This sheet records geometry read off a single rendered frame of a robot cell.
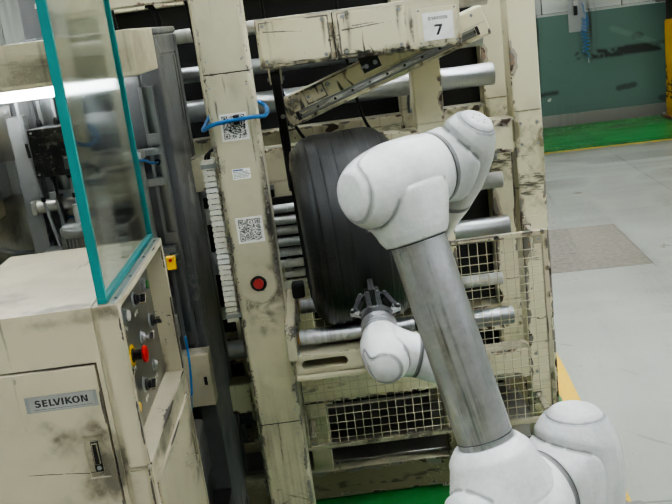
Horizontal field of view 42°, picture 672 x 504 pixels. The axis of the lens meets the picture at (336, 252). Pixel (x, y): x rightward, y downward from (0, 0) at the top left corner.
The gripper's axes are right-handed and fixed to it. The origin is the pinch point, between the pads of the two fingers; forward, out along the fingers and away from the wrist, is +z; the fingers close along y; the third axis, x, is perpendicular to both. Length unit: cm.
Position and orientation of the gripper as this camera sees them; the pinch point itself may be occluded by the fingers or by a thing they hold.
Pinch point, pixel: (370, 289)
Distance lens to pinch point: 229.1
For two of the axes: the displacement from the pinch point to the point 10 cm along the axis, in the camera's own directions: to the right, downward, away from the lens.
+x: 1.2, 9.1, 3.9
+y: -9.9, 1.3, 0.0
